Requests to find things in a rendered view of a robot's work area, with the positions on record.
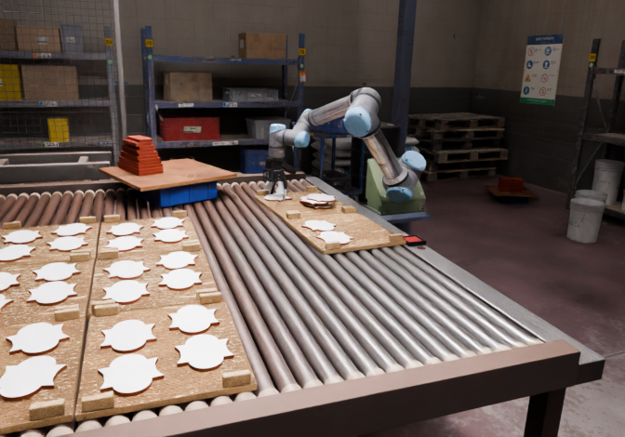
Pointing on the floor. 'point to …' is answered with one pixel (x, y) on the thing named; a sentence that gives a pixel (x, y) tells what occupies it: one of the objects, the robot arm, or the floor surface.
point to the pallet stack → (457, 144)
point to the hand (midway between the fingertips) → (278, 196)
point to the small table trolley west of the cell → (334, 160)
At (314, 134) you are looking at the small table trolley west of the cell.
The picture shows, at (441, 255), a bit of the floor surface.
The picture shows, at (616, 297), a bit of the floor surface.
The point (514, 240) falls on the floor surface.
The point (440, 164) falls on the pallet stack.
